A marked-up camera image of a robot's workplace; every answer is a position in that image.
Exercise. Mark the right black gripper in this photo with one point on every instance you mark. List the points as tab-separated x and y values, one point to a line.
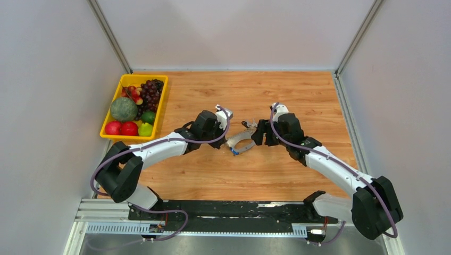
263	126

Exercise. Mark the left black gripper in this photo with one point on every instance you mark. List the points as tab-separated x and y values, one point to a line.
219	144

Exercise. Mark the silver carabiner keyring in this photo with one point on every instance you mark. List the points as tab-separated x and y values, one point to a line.
233	141

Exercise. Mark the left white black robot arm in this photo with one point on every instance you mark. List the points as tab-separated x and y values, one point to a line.
119	172

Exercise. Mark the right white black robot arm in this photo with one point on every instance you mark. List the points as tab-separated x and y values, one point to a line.
372	205

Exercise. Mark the green lime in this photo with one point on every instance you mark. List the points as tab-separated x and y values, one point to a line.
148	117

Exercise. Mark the dark purple grape bunch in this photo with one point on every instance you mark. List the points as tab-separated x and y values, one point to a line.
149	96

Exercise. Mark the right red apple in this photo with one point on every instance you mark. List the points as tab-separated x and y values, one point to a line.
129	129

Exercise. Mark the red apple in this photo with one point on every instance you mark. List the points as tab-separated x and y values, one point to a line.
129	129
113	128

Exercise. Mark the green melon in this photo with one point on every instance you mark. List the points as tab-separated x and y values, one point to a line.
123	109

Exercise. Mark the left red apple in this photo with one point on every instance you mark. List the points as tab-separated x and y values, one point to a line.
113	128

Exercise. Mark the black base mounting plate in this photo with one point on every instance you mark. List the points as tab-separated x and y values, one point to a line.
211	215

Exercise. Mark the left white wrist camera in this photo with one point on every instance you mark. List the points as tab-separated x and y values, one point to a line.
224	116

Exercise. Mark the slotted cable duct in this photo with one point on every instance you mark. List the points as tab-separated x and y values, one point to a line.
149	229

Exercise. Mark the aluminium frame rail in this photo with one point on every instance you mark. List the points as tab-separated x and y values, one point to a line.
335	236

